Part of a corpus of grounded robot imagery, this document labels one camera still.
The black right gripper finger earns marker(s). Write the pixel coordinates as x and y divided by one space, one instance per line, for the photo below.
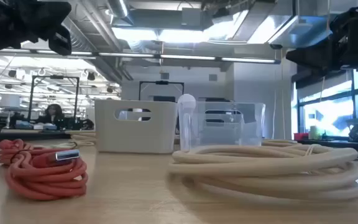
315 56

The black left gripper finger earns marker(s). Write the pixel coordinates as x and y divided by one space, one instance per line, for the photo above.
61 40
53 12

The clear plastic bin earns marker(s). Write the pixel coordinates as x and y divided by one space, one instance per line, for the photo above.
222 130

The light grey plastic bin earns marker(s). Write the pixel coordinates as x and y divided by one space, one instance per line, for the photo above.
135 137

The person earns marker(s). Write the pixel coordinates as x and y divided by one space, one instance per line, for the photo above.
53 113

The pale green roll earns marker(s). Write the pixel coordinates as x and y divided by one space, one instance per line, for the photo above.
315 132

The white drum lamp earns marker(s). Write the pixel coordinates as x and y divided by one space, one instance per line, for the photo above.
10 101

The small red box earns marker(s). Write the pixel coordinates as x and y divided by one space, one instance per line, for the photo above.
301 136

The long linear ceiling light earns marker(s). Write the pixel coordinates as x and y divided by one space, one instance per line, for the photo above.
185 57

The tall black rig frame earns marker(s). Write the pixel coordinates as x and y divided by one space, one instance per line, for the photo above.
31 93

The low black rig frame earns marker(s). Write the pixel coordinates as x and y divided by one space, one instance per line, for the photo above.
162 82

